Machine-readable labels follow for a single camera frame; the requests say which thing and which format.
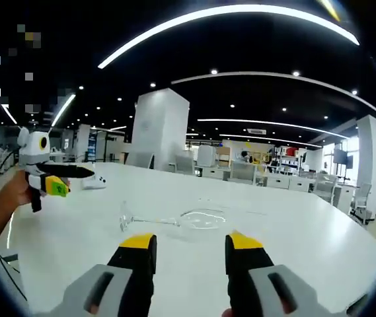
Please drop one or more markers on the low white cabinet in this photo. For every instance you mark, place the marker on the low white cabinet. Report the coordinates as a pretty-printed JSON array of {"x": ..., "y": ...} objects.
[
  {"x": 278, "y": 182},
  {"x": 300, "y": 185},
  {"x": 216, "y": 173}
]

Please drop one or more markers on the grey office chair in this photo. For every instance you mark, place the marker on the grey office chair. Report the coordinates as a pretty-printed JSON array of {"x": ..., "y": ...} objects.
[
  {"x": 324, "y": 186},
  {"x": 362, "y": 198},
  {"x": 184, "y": 165},
  {"x": 244, "y": 171}
]

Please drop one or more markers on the white square pillar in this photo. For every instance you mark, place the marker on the white square pillar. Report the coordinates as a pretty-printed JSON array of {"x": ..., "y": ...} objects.
[
  {"x": 369, "y": 148},
  {"x": 161, "y": 125}
]

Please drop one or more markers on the person's left hand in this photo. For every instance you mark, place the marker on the person's left hand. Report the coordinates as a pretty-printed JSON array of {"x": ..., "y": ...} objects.
[{"x": 12, "y": 191}]

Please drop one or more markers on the white box cabinet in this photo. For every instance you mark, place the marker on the white box cabinet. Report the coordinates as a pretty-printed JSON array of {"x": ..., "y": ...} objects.
[{"x": 206, "y": 156}]

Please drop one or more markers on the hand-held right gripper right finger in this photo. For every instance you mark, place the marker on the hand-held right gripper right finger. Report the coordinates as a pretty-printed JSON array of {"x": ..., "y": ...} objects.
[{"x": 250, "y": 274}]

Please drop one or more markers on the yellow angular object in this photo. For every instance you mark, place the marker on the yellow angular object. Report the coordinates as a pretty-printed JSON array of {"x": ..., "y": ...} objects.
[{"x": 260, "y": 165}]

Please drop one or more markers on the ceiling air vent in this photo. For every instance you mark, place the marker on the ceiling air vent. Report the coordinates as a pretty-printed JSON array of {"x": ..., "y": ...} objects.
[{"x": 256, "y": 131}]

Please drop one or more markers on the white table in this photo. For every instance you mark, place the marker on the white table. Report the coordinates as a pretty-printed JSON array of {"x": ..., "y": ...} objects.
[{"x": 290, "y": 231}]

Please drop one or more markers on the white power strip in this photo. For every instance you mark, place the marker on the white power strip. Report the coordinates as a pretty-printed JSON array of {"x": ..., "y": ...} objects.
[{"x": 93, "y": 184}]

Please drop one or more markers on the clear stemmed glass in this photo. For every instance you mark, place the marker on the clear stemmed glass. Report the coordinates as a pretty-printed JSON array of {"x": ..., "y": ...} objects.
[{"x": 204, "y": 218}]

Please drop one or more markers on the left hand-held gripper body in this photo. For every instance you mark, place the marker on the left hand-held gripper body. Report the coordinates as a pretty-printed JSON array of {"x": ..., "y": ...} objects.
[{"x": 34, "y": 145}]

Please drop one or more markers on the black monitor on stand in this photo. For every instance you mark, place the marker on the black monitor on stand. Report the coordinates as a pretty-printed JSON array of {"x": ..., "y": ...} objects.
[{"x": 342, "y": 156}]

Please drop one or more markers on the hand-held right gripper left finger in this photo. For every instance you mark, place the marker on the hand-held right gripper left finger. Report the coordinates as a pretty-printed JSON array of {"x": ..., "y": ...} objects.
[{"x": 125, "y": 274}]

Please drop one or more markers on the white shelving unit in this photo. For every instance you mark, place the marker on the white shelving unit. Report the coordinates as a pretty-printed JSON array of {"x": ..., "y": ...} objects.
[{"x": 290, "y": 160}]

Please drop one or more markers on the person's right hand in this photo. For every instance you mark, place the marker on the person's right hand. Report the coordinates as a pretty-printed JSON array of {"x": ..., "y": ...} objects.
[{"x": 227, "y": 313}]

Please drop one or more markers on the curved ceiling light strip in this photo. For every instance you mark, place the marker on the curved ceiling light strip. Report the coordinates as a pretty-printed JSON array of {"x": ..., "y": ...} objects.
[{"x": 227, "y": 10}]

